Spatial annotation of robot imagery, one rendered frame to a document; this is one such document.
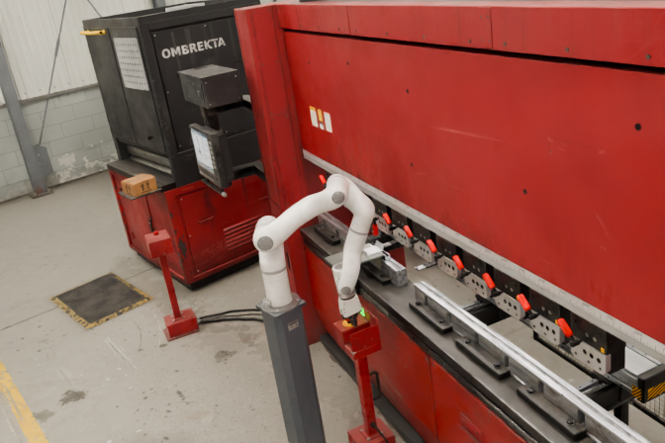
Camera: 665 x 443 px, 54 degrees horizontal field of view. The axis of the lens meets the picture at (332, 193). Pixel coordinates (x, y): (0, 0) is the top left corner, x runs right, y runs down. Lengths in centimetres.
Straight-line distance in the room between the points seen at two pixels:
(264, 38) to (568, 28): 239
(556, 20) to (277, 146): 248
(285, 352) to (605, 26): 209
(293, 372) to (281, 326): 26
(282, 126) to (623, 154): 258
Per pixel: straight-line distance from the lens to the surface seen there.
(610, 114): 189
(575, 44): 191
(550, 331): 239
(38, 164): 979
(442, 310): 305
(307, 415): 344
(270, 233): 291
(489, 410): 276
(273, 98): 403
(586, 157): 199
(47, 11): 994
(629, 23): 178
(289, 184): 418
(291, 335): 317
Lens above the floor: 251
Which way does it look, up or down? 20 degrees down
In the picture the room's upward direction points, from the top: 9 degrees counter-clockwise
